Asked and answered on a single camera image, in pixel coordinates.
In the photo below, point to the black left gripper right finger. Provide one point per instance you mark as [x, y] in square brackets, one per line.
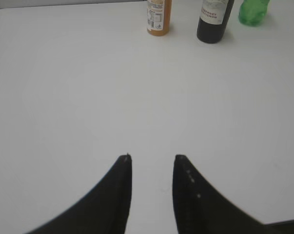
[200, 209]

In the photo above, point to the dark red wine bottle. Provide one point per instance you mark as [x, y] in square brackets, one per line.
[214, 16]

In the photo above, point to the green soda bottle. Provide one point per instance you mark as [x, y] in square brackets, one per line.
[253, 12]

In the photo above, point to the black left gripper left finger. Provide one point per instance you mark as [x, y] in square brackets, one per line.
[103, 210]

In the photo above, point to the orange juice bottle white cap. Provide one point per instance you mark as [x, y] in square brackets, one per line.
[158, 17]

